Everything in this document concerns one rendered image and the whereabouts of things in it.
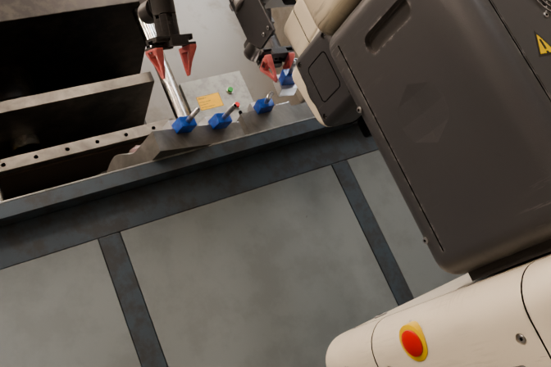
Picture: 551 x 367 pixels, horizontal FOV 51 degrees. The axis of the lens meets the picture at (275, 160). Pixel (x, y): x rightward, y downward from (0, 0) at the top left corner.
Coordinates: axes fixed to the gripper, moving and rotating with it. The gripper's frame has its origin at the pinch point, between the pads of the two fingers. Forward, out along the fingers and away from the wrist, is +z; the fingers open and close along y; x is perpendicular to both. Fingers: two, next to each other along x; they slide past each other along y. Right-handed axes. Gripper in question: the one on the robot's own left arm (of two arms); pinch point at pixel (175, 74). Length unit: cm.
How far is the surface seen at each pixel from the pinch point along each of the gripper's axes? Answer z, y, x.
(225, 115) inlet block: 12.4, -7.9, 7.1
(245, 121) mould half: 15.0, -18.2, -1.3
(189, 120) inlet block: 11.7, 2.7, 8.7
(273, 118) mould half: 15.5, -26.3, 0.2
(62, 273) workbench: 39, 37, 4
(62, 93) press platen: -6, 0, -108
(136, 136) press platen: 16, -20, -91
